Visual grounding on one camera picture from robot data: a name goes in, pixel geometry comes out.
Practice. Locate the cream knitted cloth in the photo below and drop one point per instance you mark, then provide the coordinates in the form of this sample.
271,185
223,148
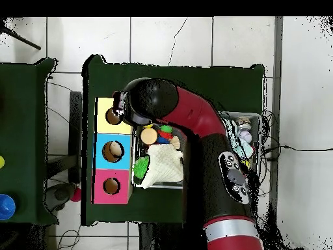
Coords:
164,166

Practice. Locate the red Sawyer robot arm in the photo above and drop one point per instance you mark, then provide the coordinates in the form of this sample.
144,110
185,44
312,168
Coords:
197,112

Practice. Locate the wooden box with three holes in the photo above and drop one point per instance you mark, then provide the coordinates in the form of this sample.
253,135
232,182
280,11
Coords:
114,158

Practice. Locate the clear mesh bin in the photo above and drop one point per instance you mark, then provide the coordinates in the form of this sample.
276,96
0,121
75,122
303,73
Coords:
256,125

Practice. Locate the toy burger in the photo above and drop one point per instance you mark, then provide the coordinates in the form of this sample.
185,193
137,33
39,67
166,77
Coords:
149,136

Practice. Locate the green-headed spiky caterpillar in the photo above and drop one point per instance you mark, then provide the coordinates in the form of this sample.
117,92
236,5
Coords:
165,134

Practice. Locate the green spiky ball toy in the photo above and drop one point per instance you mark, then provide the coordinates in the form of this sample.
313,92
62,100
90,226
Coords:
141,168

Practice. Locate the black rod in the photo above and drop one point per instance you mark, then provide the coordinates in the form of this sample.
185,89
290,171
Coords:
26,43

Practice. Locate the small baseball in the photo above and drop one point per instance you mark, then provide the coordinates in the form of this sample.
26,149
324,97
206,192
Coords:
245,136

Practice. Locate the small yellow-green ball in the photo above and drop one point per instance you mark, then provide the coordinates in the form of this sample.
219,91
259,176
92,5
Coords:
1,162

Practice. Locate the mint green knitted cloth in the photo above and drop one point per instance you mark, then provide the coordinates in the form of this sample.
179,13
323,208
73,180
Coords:
245,151

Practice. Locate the black metal frame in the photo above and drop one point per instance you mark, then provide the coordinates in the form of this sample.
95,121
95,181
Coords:
75,117

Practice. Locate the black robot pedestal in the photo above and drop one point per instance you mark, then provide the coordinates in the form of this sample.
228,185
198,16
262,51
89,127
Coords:
156,239

